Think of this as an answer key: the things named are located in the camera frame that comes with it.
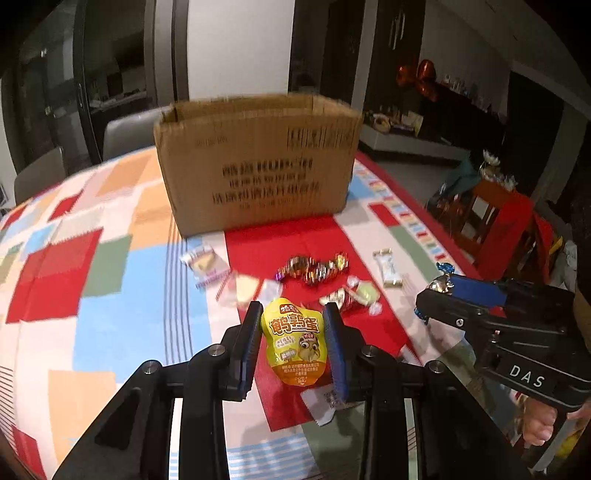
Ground blue foil candy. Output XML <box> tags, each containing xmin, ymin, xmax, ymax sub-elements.
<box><xmin>413</xmin><ymin>261</ymin><xmax>458</xmax><ymax>324</ymax></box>

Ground clear small snack packet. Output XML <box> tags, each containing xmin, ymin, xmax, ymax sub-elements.
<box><xmin>259</xmin><ymin>279</ymin><xmax>283</xmax><ymax>305</ymax></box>

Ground green wrapped snack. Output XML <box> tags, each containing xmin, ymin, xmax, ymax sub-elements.
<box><xmin>345</xmin><ymin>277</ymin><xmax>384</xmax><ymax>315</ymax></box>

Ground grey chair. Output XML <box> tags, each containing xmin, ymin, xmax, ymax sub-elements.
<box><xmin>14</xmin><ymin>147</ymin><xmax>68</xmax><ymax>206</ymax></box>
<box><xmin>102</xmin><ymin>106</ymin><xmax>174</xmax><ymax>162</ymax></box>

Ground colourful patchwork tablecloth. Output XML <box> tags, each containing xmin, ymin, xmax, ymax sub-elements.
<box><xmin>0</xmin><ymin>145</ymin><xmax>522</xmax><ymax>480</ymax></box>

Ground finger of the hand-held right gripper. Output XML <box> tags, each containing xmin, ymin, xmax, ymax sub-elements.
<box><xmin>416</xmin><ymin>290</ymin><xmax>570</xmax><ymax>342</ymax></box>
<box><xmin>450</xmin><ymin>274</ymin><xmax>575</xmax><ymax>319</ymax></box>

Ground brown cardboard box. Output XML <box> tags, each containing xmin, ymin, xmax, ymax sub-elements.
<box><xmin>154</xmin><ymin>92</ymin><xmax>364</xmax><ymax>239</ymax></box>

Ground pale wrapped cake packet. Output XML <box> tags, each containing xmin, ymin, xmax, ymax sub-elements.
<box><xmin>217</xmin><ymin>272</ymin><xmax>259</xmax><ymax>308</ymax></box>

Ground orange foil balloons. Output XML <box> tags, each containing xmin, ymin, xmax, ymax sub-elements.
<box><xmin>396</xmin><ymin>59</ymin><xmax>439</xmax><ymax>100</ymax></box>

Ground gold foil candy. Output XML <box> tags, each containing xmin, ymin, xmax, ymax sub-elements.
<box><xmin>274</xmin><ymin>256</ymin><xmax>319</xmax><ymax>283</ymax></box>
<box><xmin>305</xmin><ymin>253</ymin><xmax>352</xmax><ymax>287</ymax></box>

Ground white snack bar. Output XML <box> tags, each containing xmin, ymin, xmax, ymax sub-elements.
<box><xmin>372</xmin><ymin>249</ymin><xmax>404</xmax><ymax>289</ymax></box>

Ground red wooden chair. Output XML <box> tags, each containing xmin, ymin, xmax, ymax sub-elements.
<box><xmin>450</xmin><ymin>178</ymin><xmax>550</xmax><ymax>282</ymax></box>

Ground white low cabinet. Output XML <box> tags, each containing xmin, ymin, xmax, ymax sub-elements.
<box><xmin>358</xmin><ymin>108</ymin><xmax>476</xmax><ymax>162</ymax></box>

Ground glass sliding door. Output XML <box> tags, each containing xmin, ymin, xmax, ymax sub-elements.
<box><xmin>74</xmin><ymin>0</ymin><xmax>190</xmax><ymax>162</ymax></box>

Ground gold wrapped round candy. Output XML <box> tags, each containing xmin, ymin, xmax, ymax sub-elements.
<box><xmin>318</xmin><ymin>288</ymin><xmax>356</xmax><ymax>315</ymax></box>

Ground person's right hand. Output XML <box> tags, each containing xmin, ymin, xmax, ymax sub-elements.
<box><xmin>519</xmin><ymin>399</ymin><xmax>557</xmax><ymax>446</ymax></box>

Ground dark wardrobe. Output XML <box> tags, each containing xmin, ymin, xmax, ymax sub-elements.
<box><xmin>369</xmin><ymin>0</ymin><xmax>426</xmax><ymax>112</ymax></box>

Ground flat white packet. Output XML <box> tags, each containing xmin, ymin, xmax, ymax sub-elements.
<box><xmin>300</xmin><ymin>385</ymin><xmax>365</xmax><ymax>428</ymax></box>

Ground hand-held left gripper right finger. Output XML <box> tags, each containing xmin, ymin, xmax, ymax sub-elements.
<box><xmin>322</xmin><ymin>301</ymin><xmax>546</xmax><ymax>480</ymax></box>

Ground yellow snack packet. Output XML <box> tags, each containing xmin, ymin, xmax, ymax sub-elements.
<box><xmin>261</xmin><ymin>298</ymin><xmax>333</xmax><ymax>386</ymax></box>

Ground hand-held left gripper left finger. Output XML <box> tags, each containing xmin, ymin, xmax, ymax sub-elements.
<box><xmin>53</xmin><ymin>300</ymin><xmax>264</xmax><ymax>480</ymax></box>

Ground small white snack packet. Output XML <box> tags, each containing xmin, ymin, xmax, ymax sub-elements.
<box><xmin>180</xmin><ymin>247</ymin><xmax>232</xmax><ymax>289</ymax></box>

